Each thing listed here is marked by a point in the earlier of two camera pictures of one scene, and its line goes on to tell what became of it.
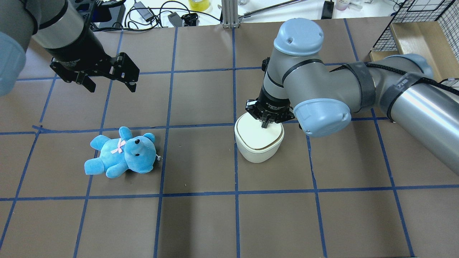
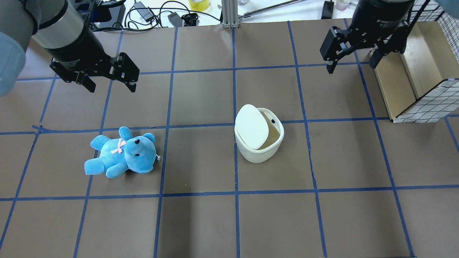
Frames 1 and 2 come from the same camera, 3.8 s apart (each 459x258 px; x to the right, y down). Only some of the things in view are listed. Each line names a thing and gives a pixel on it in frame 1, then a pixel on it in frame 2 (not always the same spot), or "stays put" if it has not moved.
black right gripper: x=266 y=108 → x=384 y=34
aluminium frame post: x=230 y=10 stays put
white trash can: x=255 y=144 stays put
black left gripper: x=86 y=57 stays put
